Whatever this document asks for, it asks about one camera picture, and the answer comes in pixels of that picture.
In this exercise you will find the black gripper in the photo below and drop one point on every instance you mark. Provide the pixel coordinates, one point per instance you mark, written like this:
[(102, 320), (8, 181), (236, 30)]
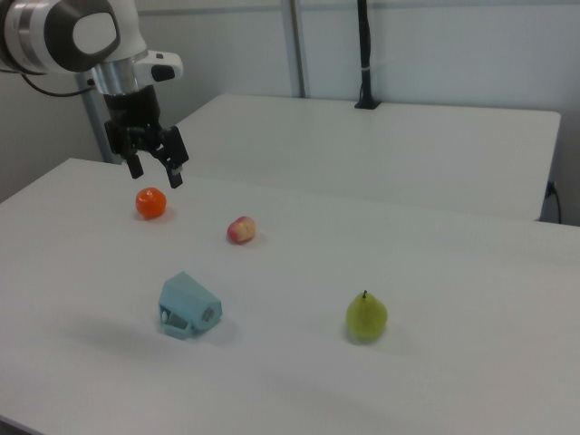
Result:
[(133, 118)]

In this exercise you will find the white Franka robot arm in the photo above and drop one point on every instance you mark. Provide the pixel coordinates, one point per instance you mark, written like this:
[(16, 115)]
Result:
[(68, 31)]

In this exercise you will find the light blue plastic mug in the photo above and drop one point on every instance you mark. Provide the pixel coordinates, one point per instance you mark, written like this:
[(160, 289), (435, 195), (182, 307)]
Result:
[(188, 306)]

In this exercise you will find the orange toy fruit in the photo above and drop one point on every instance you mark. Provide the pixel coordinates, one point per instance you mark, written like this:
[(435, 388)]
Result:
[(151, 203)]

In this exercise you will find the red yellow toy apple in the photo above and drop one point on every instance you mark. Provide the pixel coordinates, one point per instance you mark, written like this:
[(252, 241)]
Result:
[(241, 229)]

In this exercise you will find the green toy pear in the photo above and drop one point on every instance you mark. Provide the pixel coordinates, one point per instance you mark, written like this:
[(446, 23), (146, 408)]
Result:
[(366, 318)]

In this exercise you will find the grey wall partition post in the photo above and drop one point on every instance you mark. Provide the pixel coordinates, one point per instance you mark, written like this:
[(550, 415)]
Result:
[(296, 47)]

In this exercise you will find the black camera stand pole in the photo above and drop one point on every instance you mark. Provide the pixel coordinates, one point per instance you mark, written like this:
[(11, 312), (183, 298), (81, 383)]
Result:
[(365, 54)]

